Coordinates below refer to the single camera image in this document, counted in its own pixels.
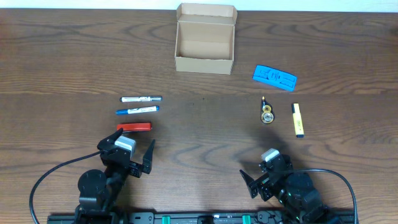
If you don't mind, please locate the black whiteboard marker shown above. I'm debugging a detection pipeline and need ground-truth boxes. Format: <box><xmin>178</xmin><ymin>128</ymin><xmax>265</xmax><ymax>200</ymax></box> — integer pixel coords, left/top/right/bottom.
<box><xmin>119</xmin><ymin>96</ymin><xmax>162</xmax><ymax>103</ymax></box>

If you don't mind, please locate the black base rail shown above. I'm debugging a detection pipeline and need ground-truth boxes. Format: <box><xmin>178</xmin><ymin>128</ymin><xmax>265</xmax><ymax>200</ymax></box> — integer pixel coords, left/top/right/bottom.
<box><xmin>47</xmin><ymin>210</ymin><xmax>354</xmax><ymax>224</ymax></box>

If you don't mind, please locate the yellow highlighter pen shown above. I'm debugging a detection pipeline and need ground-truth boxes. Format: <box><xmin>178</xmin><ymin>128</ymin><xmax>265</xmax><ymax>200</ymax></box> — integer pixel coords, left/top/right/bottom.
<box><xmin>292</xmin><ymin>103</ymin><xmax>304</xmax><ymax>138</ymax></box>

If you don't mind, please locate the cardboard box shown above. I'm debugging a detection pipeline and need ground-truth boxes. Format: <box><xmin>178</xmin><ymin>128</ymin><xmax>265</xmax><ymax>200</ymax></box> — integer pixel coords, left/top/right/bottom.
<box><xmin>174</xmin><ymin>3</ymin><xmax>238</xmax><ymax>75</ymax></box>

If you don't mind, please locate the correction tape dispenser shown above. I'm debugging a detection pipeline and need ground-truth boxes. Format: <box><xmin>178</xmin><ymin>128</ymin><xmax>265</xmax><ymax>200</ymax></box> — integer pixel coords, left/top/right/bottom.
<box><xmin>261</xmin><ymin>96</ymin><xmax>275</xmax><ymax>124</ymax></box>

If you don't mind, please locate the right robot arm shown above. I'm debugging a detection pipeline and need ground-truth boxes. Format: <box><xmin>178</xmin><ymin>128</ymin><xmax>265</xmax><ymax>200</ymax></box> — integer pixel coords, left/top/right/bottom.
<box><xmin>240</xmin><ymin>154</ymin><xmax>333</xmax><ymax>223</ymax></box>

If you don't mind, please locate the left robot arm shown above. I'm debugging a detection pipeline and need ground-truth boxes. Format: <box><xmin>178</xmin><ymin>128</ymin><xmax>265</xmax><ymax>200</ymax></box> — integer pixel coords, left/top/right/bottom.
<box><xmin>73</xmin><ymin>128</ymin><xmax>155</xmax><ymax>223</ymax></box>

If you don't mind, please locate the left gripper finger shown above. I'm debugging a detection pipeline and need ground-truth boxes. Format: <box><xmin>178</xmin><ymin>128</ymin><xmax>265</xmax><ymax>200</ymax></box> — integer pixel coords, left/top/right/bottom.
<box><xmin>97</xmin><ymin>128</ymin><xmax>123</xmax><ymax>151</ymax></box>
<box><xmin>142</xmin><ymin>139</ymin><xmax>155</xmax><ymax>174</ymax></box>

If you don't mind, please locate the blue whiteboard marker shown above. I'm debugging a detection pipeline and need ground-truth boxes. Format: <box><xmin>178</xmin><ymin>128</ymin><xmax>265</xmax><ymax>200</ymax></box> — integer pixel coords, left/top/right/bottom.
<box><xmin>116</xmin><ymin>106</ymin><xmax>160</xmax><ymax>116</ymax></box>

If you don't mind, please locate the blue magnetic whiteboard eraser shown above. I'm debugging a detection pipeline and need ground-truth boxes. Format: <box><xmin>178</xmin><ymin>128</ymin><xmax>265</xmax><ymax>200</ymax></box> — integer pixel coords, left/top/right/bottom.
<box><xmin>252</xmin><ymin>65</ymin><xmax>297</xmax><ymax>91</ymax></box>

